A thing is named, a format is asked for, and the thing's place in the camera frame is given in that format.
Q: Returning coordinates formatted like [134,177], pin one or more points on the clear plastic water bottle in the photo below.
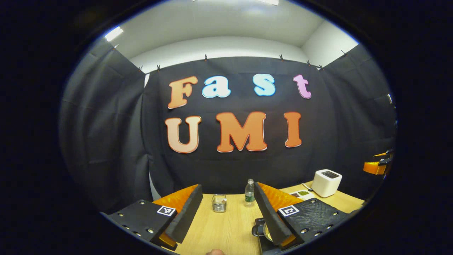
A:
[249,194]

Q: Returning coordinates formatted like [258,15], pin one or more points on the white toaster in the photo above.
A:
[326,184]

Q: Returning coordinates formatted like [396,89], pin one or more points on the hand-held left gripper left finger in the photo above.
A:
[187,216]

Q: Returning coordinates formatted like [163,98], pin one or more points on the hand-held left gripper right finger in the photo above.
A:
[270,217]

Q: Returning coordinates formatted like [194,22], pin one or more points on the ceiling light panel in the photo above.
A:
[247,1]
[114,34]

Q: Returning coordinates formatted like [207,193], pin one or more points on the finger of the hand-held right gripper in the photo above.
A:
[373,167]

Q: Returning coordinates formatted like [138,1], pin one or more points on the white divided dish with beans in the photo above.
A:
[302,194]

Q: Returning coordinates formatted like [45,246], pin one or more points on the steel pot with soybeans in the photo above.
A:
[268,233]

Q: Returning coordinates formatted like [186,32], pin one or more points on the black induction cooktop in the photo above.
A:
[265,248]

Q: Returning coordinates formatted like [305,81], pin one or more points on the black backdrop cloth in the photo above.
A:
[212,166]

